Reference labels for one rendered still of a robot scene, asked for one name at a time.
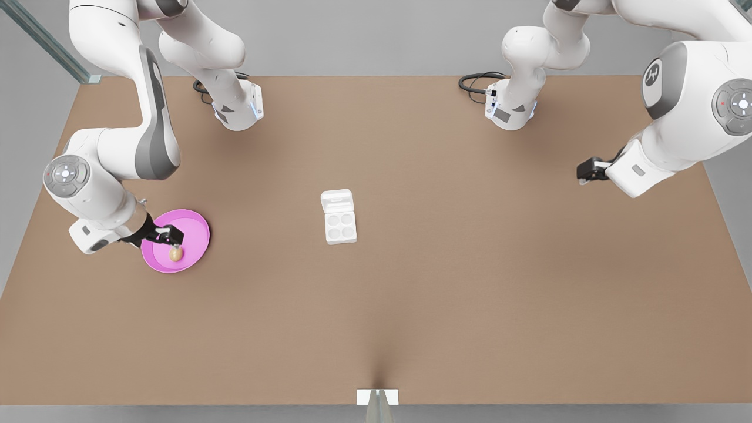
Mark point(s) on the white egg box lid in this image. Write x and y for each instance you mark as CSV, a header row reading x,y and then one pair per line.
x,y
337,201

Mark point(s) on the white egg box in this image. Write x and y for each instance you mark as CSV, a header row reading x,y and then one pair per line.
x,y
341,228

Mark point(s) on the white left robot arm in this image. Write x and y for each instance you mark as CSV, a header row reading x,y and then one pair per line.
x,y
687,106

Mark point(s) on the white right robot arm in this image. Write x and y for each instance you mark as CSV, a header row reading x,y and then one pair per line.
x,y
117,147

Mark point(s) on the beige egg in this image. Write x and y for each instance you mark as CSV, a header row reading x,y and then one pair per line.
x,y
175,254

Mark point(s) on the pink round plate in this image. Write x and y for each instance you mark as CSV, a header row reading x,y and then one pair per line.
x,y
188,235

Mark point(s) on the silver frame post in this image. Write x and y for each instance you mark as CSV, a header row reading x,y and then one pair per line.
x,y
47,41
378,405

